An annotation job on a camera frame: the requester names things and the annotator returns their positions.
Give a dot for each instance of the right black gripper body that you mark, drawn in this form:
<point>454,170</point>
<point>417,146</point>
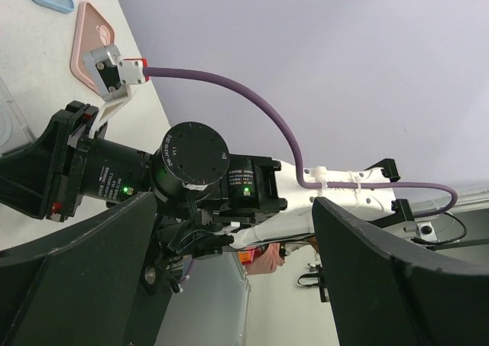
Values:
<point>192,169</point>

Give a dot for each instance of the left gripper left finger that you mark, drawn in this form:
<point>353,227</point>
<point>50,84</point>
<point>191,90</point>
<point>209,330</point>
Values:
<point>77,285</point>

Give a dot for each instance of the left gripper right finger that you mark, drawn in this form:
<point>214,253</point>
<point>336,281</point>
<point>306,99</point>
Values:
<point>384,290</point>

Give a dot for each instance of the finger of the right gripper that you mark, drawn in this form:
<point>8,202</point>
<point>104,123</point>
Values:
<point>26,174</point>

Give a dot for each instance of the dark teal phone case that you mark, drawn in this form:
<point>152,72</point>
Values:
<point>15,131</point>

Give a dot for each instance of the pink phone case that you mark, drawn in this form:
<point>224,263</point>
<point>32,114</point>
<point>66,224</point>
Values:
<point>92,31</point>

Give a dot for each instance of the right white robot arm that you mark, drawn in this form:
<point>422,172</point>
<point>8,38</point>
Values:
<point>366,194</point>

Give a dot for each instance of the person in pink clothing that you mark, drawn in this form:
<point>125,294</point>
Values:
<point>268,262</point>

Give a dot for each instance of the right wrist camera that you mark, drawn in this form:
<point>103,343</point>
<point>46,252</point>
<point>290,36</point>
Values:
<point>114,77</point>

